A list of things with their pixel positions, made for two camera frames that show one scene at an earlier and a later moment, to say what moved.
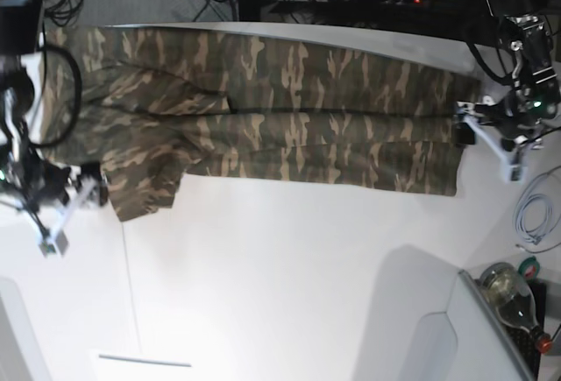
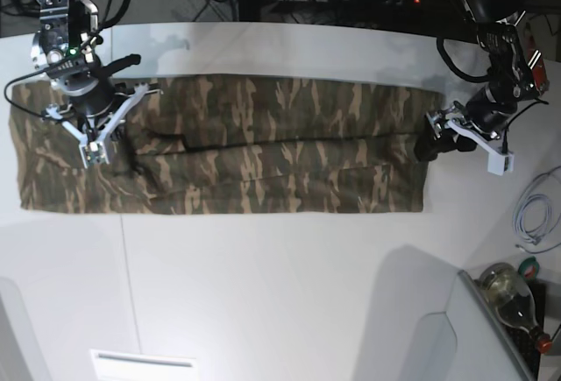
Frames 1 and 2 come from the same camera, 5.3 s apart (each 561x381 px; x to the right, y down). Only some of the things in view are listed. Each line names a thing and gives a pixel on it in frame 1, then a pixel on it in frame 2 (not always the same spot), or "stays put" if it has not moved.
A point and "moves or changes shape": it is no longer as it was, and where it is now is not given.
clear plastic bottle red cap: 507,289 stays put
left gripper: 45,182 → 91,89
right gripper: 513,116 → 488,109
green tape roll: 532,267 stays put
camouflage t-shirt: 150,108 moves or changes shape
